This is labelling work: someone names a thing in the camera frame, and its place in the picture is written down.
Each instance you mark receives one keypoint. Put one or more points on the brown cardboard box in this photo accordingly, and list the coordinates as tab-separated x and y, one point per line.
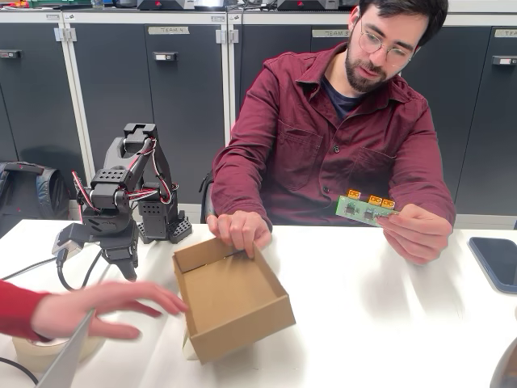
238	291

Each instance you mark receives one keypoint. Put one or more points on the beige masking tape roll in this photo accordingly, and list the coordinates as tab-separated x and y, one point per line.
32	355

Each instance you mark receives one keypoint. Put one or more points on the green circuit board yellow connectors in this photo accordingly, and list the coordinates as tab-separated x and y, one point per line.
363	210

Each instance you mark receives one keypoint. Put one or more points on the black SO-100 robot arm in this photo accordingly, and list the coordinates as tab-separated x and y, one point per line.
121	149

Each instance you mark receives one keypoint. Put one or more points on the man's left forearm maroon sleeve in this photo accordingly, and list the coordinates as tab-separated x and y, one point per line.
432	194

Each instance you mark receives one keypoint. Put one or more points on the man's right forearm maroon sleeve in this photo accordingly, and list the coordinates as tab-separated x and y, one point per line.
242	190

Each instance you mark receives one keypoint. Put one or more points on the hand of red-sleeved person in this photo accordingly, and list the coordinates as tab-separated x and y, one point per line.
68	311

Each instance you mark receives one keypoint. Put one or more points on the man's right hand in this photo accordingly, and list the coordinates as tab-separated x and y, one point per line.
238	228

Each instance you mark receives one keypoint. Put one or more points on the man's left hand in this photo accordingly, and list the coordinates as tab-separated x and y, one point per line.
420	236

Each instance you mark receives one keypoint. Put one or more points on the dark backpack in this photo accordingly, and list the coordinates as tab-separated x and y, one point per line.
32	198

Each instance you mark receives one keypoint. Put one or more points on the black chair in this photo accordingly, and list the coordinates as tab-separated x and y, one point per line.
207	202

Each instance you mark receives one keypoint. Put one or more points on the dark grey cabinet door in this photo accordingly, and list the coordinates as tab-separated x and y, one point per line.
190	101
460	121
274	44
36	101
113	89
493	141

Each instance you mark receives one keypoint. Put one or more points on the team label tape strip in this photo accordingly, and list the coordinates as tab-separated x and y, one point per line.
507	33
168	30
329	33

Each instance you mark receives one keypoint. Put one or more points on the clear glass jar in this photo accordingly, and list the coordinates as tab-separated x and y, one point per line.
97	3

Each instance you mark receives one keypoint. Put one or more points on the bearded man maroon shirt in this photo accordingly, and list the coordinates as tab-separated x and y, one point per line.
323	141

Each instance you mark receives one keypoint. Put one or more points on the black device red logo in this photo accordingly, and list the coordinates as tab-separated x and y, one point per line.
165	4
307	4

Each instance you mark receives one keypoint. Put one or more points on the round metal eyeglasses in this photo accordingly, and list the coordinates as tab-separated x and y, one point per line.
369	40

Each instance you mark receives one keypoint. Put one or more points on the dark blue smartphone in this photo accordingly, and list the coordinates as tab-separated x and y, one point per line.
497	262

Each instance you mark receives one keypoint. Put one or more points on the dark rounded object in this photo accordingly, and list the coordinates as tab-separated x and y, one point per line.
507	368

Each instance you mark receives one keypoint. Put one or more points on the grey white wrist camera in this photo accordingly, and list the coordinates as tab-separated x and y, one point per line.
66	242

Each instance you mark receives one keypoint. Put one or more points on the light grey cabinet frame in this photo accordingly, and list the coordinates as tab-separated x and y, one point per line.
149	17

